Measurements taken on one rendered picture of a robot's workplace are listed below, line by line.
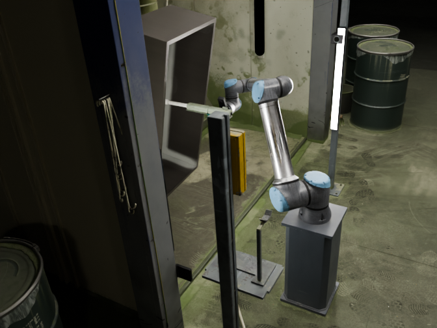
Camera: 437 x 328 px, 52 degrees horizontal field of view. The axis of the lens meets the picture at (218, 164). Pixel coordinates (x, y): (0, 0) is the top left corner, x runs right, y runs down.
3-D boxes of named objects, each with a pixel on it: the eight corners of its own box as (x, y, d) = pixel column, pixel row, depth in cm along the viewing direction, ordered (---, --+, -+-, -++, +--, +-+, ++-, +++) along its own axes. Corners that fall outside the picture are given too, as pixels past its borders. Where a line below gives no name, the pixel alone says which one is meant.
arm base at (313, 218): (335, 210, 271) (336, 196, 266) (325, 228, 257) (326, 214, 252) (305, 202, 279) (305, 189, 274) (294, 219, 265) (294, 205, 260)
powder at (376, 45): (357, 40, 502) (357, 39, 502) (410, 41, 489) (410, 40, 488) (357, 54, 458) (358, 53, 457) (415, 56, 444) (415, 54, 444)
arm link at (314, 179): (334, 204, 259) (336, 179, 250) (307, 212, 254) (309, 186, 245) (320, 191, 271) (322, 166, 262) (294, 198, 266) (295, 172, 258)
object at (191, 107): (232, 141, 288) (233, 107, 278) (229, 144, 284) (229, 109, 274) (167, 127, 307) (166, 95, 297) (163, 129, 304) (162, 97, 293)
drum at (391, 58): (349, 110, 547) (356, 37, 503) (400, 112, 533) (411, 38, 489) (348, 131, 499) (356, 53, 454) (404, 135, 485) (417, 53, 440)
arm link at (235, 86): (237, 77, 309) (238, 94, 314) (221, 80, 306) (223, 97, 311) (242, 79, 301) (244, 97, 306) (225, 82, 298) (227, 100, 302)
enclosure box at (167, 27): (115, 189, 325) (114, 25, 256) (160, 151, 371) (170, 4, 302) (156, 207, 314) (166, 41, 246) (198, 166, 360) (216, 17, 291)
